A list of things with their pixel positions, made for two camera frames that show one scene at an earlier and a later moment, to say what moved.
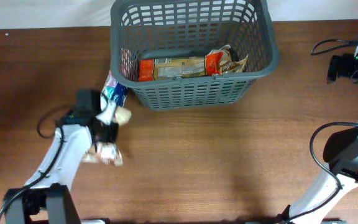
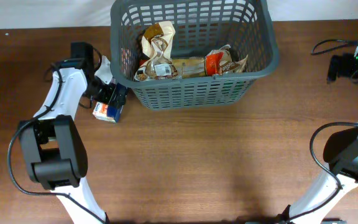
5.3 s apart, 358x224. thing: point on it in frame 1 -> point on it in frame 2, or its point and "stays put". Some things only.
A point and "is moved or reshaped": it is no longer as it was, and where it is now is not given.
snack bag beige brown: (108, 153) -> (157, 39)
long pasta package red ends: (157, 69) stays put
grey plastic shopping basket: (142, 29) stays put
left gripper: (112, 135) -> (120, 96)
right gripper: (344, 61) stays put
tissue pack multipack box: (113, 91) is moved or reshaped
